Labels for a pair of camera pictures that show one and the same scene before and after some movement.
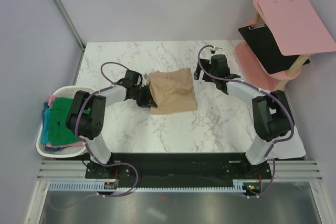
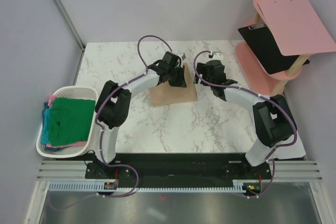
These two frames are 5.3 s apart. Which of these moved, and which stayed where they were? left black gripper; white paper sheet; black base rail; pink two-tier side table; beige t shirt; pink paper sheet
Moved: left black gripper; beige t shirt
Stayed: black base rail; pink two-tier side table; white paper sheet; pink paper sheet
